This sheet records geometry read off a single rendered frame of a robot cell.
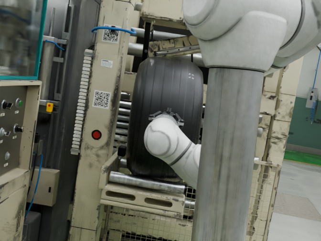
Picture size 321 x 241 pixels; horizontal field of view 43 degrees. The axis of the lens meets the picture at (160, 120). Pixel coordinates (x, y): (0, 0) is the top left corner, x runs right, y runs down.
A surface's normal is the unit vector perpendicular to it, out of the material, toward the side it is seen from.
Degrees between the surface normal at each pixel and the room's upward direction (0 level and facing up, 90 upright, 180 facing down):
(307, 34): 124
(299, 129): 90
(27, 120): 90
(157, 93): 63
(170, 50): 90
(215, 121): 91
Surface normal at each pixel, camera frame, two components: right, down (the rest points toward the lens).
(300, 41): 0.38, 0.81
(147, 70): -0.17, -0.69
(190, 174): -0.40, 0.50
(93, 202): -0.07, 0.10
